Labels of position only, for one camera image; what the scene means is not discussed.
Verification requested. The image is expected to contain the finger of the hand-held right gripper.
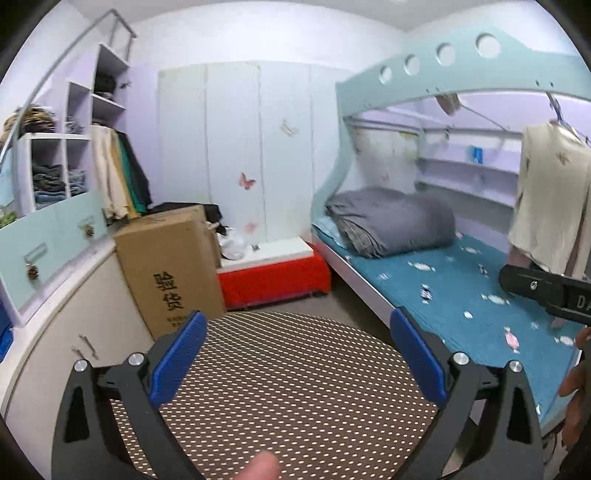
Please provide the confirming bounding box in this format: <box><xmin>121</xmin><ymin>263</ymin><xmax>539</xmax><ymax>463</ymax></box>
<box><xmin>498</xmin><ymin>262</ymin><xmax>570</xmax><ymax>315</ymax></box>

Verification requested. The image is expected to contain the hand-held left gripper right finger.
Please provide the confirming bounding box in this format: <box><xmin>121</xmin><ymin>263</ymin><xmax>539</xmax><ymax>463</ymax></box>
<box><xmin>390</xmin><ymin>307</ymin><xmax>544</xmax><ymax>480</ymax></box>

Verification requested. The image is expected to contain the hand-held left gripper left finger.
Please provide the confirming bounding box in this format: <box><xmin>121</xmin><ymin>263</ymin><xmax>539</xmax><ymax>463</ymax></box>
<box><xmin>51</xmin><ymin>310</ymin><xmax>209</xmax><ymax>480</ymax></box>

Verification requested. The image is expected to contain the person's right hand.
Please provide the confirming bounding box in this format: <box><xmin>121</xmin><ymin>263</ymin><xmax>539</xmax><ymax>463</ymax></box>
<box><xmin>558</xmin><ymin>327</ymin><xmax>591</xmax><ymax>435</ymax></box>

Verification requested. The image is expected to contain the person's left hand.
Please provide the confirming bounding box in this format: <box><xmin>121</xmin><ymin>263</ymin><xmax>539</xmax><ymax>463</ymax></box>
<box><xmin>240</xmin><ymin>451</ymin><xmax>282</xmax><ymax>480</ymax></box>

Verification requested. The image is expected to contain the teal candy print bed sheet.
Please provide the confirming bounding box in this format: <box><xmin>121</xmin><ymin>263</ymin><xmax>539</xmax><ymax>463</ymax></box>
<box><xmin>344</xmin><ymin>231</ymin><xmax>585</xmax><ymax>428</ymax></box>

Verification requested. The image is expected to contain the beige hanging shirt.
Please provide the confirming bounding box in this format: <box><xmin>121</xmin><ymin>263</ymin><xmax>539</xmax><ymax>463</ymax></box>
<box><xmin>508</xmin><ymin>121</ymin><xmax>591</xmax><ymax>278</ymax></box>

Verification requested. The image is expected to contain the brown cardboard box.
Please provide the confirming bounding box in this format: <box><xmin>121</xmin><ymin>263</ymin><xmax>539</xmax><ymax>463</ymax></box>
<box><xmin>113</xmin><ymin>205</ymin><xmax>227</xmax><ymax>342</ymax></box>

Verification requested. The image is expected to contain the round dotted table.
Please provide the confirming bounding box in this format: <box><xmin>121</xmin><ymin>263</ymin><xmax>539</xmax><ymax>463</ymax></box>
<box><xmin>108</xmin><ymin>311</ymin><xmax>439</xmax><ymax>480</ymax></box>

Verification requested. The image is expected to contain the white low cabinet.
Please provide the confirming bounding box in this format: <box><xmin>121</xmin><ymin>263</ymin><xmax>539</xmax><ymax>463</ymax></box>
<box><xmin>0</xmin><ymin>240</ymin><xmax>158</xmax><ymax>467</ymax></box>

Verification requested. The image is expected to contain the red and white platform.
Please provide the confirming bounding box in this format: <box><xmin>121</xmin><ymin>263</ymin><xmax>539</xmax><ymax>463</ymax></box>
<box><xmin>217</xmin><ymin>237</ymin><xmax>332</xmax><ymax>311</ymax></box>

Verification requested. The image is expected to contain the white plastic bag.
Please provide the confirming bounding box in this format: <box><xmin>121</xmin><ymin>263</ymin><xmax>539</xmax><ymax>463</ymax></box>
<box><xmin>219</xmin><ymin>228</ymin><xmax>253</xmax><ymax>262</ymax></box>

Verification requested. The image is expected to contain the grey folded blanket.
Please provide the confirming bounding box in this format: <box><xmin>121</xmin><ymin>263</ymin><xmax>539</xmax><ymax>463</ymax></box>
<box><xmin>325</xmin><ymin>187</ymin><xmax>458</xmax><ymax>259</ymax></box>

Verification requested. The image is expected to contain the black cloth pile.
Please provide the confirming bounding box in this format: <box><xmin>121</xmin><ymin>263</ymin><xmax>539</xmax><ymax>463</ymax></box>
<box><xmin>148</xmin><ymin>202</ymin><xmax>241</xmax><ymax>237</ymax></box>

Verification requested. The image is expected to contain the light blue pillow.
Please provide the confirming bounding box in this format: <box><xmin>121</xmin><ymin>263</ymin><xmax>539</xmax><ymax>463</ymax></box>
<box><xmin>314</xmin><ymin>217</ymin><xmax>345</xmax><ymax>245</ymax></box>

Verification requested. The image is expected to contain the teal cabinet front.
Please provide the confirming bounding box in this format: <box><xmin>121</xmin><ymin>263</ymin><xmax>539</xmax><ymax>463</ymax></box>
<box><xmin>0</xmin><ymin>191</ymin><xmax>110</xmax><ymax>324</ymax></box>

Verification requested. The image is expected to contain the blue plastic bin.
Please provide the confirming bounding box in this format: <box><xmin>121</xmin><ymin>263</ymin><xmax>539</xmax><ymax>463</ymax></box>
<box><xmin>0</xmin><ymin>300</ymin><xmax>14</xmax><ymax>361</ymax></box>

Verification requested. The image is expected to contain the black hanging garment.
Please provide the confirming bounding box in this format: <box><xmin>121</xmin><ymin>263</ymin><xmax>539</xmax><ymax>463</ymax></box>
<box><xmin>124</xmin><ymin>134</ymin><xmax>153</xmax><ymax>213</ymax></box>

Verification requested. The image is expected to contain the green hanging garment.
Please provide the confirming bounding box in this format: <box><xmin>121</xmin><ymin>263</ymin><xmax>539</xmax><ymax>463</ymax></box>
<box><xmin>117</xmin><ymin>131</ymin><xmax>145</xmax><ymax>216</ymax></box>

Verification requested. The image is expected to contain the beige hanging cloth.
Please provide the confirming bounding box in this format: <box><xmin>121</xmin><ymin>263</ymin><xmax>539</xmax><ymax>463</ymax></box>
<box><xmin>435</xmin><ymin>92</ymin><xmax>462</xmax><ymax>116</ymax></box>

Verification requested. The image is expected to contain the beige hanging garment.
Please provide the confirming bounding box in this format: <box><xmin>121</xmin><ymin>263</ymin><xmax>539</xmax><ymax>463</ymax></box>
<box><xmin>90</xmin><ymin>124</ymin><xmax>134</xmax><ymax>220</ymax></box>

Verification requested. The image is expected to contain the grey folded clothes pile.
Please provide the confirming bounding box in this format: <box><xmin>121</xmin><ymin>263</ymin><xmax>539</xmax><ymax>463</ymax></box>
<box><xmin>31</xmin><ymin>164</ymin><xmax>64</xmax><ymax>204</ymax></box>

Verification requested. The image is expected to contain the white wardrobe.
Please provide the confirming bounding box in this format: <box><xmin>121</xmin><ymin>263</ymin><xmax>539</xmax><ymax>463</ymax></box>
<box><xmin>157</xmin><ymin>60</ymin><xmax>365</xmax><ymax>250</ymax></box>

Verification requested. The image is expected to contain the white shelf unit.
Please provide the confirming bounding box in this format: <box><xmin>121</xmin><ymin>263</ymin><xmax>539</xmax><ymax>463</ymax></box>
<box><xmin>14</xmin><ymin>42</ymin><xmax>131</xmax><ymax>213</ymax></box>

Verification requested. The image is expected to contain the camouflage cloth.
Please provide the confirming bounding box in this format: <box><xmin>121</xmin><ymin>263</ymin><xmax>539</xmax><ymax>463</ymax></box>
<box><xmin>4</xmin><ymin>106</ymin><xmax>59</xmax><ymax>136</ymax></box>

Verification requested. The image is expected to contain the metal handrail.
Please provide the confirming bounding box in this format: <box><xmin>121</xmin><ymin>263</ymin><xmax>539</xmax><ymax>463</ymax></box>
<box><xmin>0</xmin><ymin>9</ymin><xmax>138</xmax><ymax>167</ymax></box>

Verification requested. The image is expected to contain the lilac wall shelf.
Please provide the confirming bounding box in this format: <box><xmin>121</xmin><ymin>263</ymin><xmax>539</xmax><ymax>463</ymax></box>
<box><xmin>416</xmin><ymin>154</ymin><xmax>520</xmax><ymax>208</ymax></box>

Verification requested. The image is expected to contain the printed wall cloth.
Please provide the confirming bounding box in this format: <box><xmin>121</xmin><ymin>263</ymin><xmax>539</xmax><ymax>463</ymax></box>
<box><xmin>355</xmin><ymin>128</ymin><xmax>419</xmax><ymax>195</ymax></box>

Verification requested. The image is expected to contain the teal bunk bed frame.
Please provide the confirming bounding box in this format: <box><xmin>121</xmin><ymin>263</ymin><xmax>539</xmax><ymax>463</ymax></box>
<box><xmin>310</xmin><ymin>25</ymin><xmax>591</xmax><ymax>444</ymax></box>

